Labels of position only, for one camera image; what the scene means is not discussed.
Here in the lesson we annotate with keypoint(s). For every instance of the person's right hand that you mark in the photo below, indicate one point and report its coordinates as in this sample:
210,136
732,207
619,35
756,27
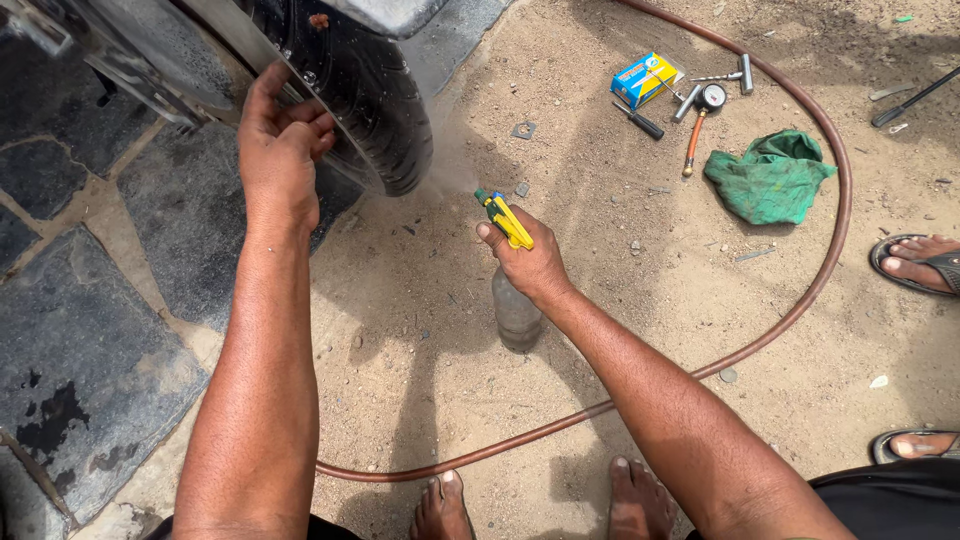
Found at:
536,266

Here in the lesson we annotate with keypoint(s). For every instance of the person's left hand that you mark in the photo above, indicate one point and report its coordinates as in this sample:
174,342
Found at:
274,161

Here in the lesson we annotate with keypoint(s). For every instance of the clear spray bottle yellow trigger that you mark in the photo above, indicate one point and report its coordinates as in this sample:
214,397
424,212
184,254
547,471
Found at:
517,319

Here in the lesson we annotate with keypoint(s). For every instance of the grey metal wheel guard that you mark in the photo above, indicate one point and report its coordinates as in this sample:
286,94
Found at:
247,41

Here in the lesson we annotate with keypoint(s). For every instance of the small metal piece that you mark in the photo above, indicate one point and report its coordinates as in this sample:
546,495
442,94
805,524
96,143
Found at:
522,190

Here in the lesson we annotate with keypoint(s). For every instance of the black scooter tyre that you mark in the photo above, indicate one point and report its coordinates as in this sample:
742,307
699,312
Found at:
379,105

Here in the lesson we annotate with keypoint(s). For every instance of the square metal washer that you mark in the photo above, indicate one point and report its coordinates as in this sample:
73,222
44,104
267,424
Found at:
517,130

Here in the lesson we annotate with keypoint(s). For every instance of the grey scooter body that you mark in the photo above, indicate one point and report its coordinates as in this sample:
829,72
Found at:
135,52

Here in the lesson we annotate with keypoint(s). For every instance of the silver scooter panel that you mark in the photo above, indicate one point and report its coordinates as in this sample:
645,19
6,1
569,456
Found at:
382,15

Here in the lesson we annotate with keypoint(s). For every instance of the blue and yellow box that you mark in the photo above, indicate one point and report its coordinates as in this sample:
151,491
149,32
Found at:
641,79

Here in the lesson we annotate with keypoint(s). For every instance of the thin metal strip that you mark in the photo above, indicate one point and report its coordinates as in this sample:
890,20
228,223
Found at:
754,255

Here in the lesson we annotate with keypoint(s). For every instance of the green cloth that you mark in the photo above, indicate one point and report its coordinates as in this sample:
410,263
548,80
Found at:
765,180

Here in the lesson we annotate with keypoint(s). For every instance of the person's right foot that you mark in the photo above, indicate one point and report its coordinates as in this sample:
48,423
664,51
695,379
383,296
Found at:
637,502

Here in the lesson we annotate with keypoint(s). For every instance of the person's left foot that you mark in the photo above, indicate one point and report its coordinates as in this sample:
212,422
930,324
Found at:
441,510

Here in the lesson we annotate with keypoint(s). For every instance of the flat metal blade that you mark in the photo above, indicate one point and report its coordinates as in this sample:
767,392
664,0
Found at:
889,92

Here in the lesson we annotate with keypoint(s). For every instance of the black rod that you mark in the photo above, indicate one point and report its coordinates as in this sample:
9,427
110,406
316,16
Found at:
911,99

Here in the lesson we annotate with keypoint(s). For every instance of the person's black shorts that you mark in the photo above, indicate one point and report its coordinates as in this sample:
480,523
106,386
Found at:
892,502

